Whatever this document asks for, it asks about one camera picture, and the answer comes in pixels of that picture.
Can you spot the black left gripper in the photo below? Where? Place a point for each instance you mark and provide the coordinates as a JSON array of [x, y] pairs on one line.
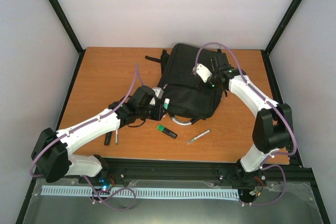
[[158, 116]]

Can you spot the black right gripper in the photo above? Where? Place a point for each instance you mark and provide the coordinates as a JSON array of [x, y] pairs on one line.
[[207, 91]]

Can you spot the white glue stick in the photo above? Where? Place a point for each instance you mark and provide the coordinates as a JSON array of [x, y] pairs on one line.
[[166, 103]]

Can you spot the black student backpack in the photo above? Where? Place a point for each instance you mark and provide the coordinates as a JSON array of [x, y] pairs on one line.
[[179, 84]]

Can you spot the blue capped white pen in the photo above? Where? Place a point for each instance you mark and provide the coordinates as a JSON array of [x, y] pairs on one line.
[[116, 137]]

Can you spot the pink highlighter marker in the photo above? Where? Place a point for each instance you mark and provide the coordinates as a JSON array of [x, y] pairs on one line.
[[107, 139]]

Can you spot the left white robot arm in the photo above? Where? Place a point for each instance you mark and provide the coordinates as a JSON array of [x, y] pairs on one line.
[[54, 153]]

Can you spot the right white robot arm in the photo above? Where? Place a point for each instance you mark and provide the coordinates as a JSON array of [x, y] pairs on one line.
[[273, 128]]

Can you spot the green highlighter marker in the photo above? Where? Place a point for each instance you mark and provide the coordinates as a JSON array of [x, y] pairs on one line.
[[166, 131]]

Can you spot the silver craft knife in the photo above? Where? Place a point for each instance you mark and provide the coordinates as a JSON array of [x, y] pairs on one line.
[[197, 137]]

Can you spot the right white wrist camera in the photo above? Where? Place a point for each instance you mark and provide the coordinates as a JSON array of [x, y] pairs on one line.
[[202, 71]]

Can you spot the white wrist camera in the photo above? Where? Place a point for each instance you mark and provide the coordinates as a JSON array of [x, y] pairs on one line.
[[202, 71], [158, 94]]

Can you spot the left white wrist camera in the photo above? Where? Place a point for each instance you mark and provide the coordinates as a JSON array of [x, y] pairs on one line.
[[158, 94]]

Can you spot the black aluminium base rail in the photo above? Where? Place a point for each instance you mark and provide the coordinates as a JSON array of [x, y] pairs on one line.
[[121, 171]]

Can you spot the light blue cable duct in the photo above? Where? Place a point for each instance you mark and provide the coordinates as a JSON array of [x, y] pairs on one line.
[[142, 193]]

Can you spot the right black frame post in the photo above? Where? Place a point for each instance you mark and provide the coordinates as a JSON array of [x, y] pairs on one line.
[[291, 10]]

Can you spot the black frame post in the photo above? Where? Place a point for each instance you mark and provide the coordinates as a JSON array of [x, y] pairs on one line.
[[66, 25], [291, 10]]

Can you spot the left black frame post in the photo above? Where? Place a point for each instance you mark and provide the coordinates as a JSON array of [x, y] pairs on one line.
[[66, 25]]

